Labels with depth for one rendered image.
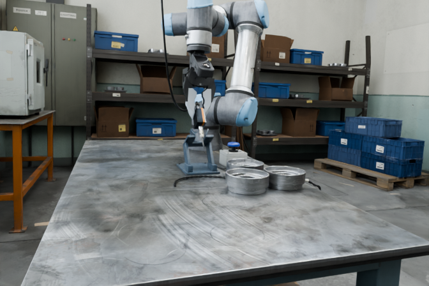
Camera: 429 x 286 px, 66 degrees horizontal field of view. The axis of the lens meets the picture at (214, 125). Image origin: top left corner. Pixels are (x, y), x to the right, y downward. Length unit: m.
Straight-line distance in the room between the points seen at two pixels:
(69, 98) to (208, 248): 4.13
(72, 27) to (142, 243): 4.19
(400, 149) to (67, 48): 4.16
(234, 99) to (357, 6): 5.26
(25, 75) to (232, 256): 2.55
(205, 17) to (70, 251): 0.71
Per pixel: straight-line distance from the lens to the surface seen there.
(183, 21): 1.14
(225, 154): 1.05
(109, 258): 0.51
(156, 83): 4.28
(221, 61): 4.43
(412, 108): 5.48
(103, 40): 4.32
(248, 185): 0.77
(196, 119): 0.96
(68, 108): 4.57
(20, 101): 2.90
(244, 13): 1.44
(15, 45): 2.92
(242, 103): 1.28
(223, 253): 0.51
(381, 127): 4.58
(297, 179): 0.84
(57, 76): 4.58
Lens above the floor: 1.03
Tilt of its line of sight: 5 degrees down
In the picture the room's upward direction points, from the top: 2 degrees clockwise
